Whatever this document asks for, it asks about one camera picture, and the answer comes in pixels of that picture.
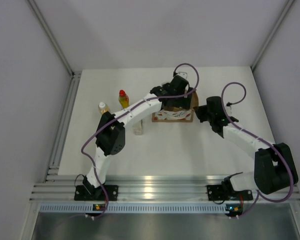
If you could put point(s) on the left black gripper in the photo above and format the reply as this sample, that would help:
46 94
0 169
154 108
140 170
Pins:
183 102

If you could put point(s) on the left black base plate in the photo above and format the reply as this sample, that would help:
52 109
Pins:
82 194

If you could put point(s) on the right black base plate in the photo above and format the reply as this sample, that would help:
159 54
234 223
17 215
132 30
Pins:
219 194

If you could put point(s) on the wrist white camera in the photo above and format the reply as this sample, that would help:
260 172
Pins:
181 74
228 108

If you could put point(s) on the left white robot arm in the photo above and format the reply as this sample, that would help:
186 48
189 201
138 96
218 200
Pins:
109 138

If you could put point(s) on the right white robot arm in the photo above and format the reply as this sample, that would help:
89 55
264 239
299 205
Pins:
274 167

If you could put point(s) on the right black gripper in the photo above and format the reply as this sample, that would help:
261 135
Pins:
199 111

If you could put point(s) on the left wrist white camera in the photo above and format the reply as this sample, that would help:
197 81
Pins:
181 74

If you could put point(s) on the red cap yellow bottle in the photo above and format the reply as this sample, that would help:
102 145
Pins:
123 99

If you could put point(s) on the burlap watermelon canvas bag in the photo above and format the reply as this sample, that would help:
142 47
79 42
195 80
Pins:
177 114

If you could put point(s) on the white cap amber bottle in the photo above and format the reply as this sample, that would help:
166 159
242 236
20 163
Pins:
103 108

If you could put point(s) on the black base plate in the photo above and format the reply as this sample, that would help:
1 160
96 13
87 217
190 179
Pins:
82 194
219 194

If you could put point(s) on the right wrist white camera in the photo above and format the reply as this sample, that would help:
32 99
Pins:
228 108

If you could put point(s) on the grey cap clear bottle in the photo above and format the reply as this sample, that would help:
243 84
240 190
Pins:
138 128

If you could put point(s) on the white slotted cable duct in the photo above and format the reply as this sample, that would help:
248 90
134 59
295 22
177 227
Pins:
134 208

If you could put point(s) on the aluminium extrusion rail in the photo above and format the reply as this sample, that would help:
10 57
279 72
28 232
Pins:
57 188

